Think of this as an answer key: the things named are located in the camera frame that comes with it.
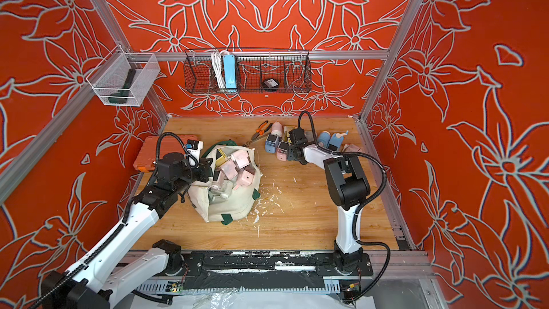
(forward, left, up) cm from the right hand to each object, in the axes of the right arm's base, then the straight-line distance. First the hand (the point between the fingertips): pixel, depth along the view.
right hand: (297, 151), depth 102 cm
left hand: (-17, +34, +18) cm, 42 cm away
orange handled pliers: (+16, +19, -2) cm, 25 cm away
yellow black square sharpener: (-12, +33, +12) cm, 37 cm away
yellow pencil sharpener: (+8, +5, 0) cm, 10 cm away
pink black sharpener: (+1, -26, +2) cm, 26 cm away
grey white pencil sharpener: (-22, +31, +1) cm, 38 cm away
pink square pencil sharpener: (-10, +25, +8) cm, 28 cm away
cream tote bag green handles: (-28, +26, 0) cm, 38 cm away
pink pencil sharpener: (+10, +10, +6) cm, 15 cm away
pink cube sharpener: (-18, +23, +5) cm, 30 cm away
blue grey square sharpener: (+3, +13, +2) cm, 13 cm away
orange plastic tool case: (0, +70, +2) cm, 70 cm away
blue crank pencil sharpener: (+4, -19, +3) cm, 20 cm away
